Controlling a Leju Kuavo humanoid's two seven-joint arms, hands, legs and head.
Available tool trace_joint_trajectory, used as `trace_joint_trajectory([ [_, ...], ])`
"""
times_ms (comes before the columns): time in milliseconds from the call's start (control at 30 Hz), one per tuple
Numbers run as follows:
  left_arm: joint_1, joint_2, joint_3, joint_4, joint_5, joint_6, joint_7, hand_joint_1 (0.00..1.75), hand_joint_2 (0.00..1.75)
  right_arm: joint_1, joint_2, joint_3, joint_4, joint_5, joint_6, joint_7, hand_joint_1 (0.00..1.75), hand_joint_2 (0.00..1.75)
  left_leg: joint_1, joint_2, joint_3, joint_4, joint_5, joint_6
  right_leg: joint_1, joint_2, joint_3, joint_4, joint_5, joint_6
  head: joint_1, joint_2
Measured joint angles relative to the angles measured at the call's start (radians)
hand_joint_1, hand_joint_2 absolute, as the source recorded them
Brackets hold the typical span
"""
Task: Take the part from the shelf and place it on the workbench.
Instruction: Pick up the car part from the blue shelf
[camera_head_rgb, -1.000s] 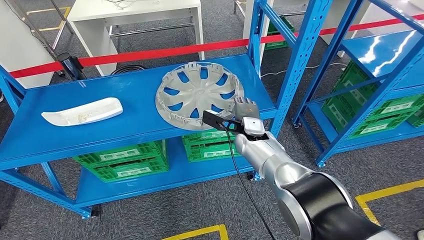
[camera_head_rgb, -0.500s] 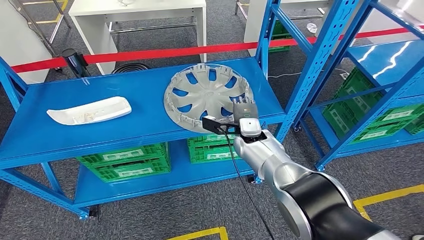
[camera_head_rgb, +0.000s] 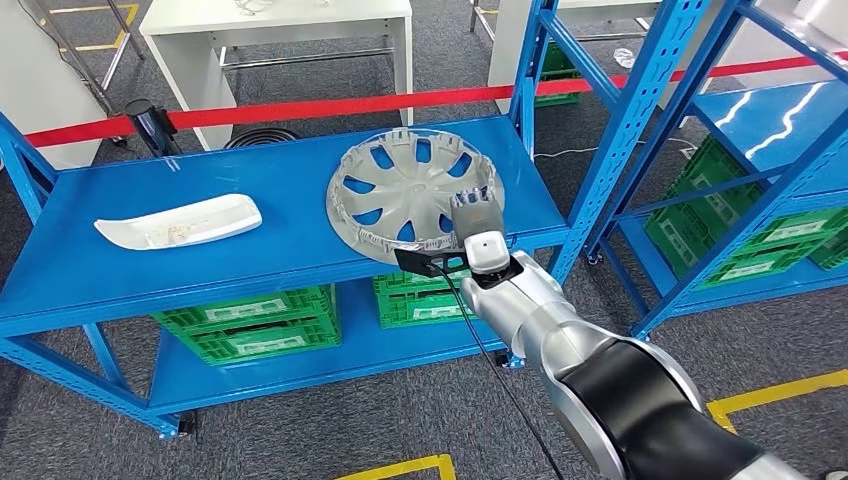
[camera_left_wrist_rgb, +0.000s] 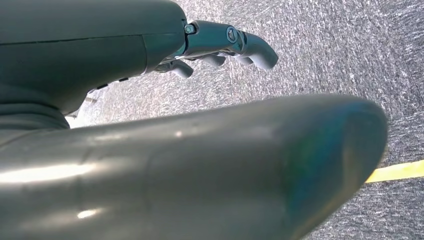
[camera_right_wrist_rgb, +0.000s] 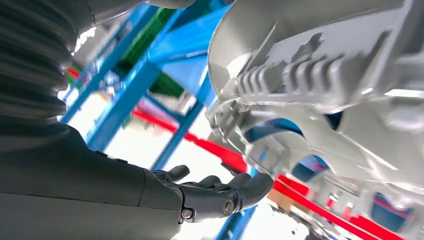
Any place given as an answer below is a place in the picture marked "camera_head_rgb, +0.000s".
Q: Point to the white table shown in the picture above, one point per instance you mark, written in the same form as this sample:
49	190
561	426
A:
265	16

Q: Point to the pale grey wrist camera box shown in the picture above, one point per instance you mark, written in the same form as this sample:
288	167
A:
487	252

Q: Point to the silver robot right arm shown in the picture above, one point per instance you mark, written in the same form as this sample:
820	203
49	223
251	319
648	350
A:
596	371

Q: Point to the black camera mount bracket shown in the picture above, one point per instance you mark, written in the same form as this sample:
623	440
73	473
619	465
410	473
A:
417	260

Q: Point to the blue metal shelf rack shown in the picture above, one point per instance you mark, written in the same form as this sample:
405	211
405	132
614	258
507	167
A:
265	199
629	119

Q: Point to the black stanchion post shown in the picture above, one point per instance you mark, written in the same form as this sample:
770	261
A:
149	126

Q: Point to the white cabinet panel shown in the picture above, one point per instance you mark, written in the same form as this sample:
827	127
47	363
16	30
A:
40	99

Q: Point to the metal stand frame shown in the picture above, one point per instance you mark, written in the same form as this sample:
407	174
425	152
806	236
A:
122	25

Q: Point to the red barrier belt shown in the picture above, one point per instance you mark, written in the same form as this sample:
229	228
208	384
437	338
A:
331	106

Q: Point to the grey plastic wheel cover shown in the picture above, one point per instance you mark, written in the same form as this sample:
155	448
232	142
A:
404	192

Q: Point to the white plastic trim part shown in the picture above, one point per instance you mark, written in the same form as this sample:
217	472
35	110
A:
185	222

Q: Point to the black round ribbed base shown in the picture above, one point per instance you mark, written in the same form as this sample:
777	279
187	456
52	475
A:
262	138

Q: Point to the yellow floor tape square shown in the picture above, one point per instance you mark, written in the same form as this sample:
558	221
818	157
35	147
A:
397	469
775	392

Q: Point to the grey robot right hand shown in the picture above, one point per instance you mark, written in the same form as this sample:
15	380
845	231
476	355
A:
477	215

